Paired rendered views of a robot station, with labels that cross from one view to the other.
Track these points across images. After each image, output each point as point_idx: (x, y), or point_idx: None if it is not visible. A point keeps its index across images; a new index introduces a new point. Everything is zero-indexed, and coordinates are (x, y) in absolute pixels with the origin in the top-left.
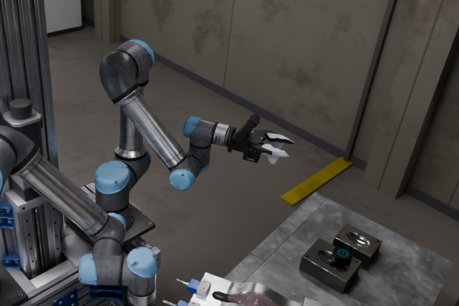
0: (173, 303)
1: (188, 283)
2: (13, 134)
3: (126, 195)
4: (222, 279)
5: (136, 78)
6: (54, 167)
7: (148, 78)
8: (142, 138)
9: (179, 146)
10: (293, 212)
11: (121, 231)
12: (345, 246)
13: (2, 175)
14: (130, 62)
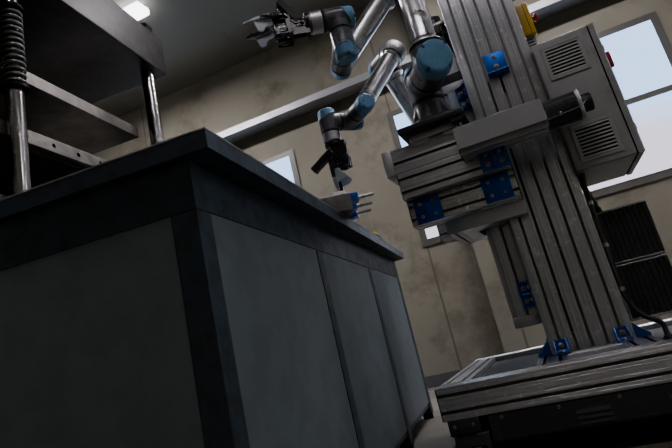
0: (360, 203)
1: (358, 195)
2: (383, 44)
3: (408, 94)
4: (327, 197)
5: None
6: (379, 61)
7: None
8: (409, 33)
9: None
10: (259, 161)
11: (353, 103)
12: None
13: (370, 64)
14: None
